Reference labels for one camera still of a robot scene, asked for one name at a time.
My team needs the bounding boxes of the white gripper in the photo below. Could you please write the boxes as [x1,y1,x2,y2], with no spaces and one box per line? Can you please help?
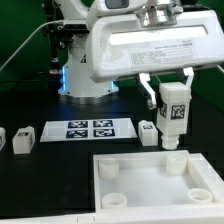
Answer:
[86,10,224,110]

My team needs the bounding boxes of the white square table top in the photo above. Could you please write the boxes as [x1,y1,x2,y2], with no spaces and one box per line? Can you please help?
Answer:
[93,150,224,213]

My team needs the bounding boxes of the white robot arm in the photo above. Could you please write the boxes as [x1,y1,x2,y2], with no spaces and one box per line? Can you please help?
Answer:
[55,0,224,109]

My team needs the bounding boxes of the white sheet with tags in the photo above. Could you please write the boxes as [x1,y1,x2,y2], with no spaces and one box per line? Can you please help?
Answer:
[40,118,137,142]

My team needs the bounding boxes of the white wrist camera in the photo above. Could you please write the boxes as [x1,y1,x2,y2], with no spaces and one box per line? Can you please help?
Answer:
[89,0,147,17]

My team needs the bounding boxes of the black camera stand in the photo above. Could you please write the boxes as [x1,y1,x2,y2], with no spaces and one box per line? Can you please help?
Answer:
[42,0,68,77]

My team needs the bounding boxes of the grey cable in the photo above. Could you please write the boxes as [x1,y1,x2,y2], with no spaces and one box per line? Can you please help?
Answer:
[0,19,64,73]

